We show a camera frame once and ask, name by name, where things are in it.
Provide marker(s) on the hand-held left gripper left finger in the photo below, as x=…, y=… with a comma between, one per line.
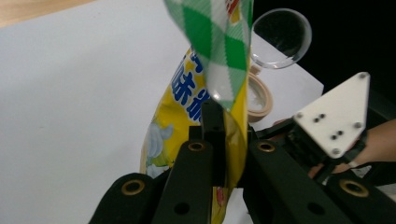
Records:
x=213, y=124

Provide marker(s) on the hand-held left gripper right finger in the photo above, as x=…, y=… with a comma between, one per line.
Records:
x=251, y=133

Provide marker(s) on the beige tape roll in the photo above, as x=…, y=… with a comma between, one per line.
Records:
x=261, y=109

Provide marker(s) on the yellow green snack bag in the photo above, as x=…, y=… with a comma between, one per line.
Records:
x=177, y=109

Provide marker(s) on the white table sheet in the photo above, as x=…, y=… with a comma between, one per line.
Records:
x=77, y=93

